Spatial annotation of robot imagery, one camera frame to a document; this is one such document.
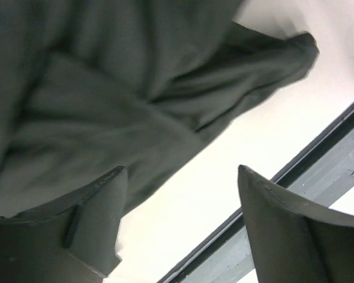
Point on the black printed t-shirt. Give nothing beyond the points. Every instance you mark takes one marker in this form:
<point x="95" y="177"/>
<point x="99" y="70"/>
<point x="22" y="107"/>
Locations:
<point x="86" y="86"/>

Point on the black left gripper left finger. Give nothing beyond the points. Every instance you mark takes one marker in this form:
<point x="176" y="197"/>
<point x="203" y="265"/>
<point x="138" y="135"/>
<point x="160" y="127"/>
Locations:
<point x="70" y="239"/>

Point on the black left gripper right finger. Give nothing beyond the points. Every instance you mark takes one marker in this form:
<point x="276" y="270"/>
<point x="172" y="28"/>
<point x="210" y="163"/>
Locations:
<point x="293" y="239"/>

